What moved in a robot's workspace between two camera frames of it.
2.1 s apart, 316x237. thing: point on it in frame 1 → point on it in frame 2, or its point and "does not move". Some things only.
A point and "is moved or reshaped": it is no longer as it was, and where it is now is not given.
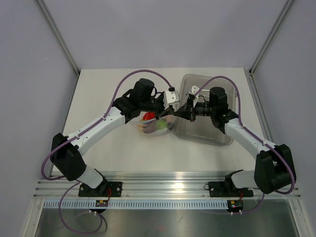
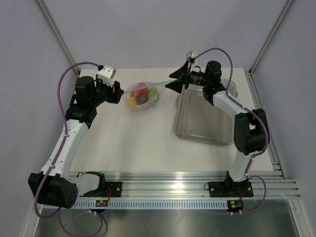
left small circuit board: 101,203 does not move
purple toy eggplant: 149,128 is moved or reshaped
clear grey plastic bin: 197,88 does not move
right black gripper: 188,111 → 181,72
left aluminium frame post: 59,36 does not move
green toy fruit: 161,124 is moved or reshaped
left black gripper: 163,112 → 115,91
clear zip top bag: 147,122 is moved or reshaped
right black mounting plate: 221,189 does not move
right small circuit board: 235,206 does not move
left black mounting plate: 108,189 does not move
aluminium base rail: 152,185 does not move
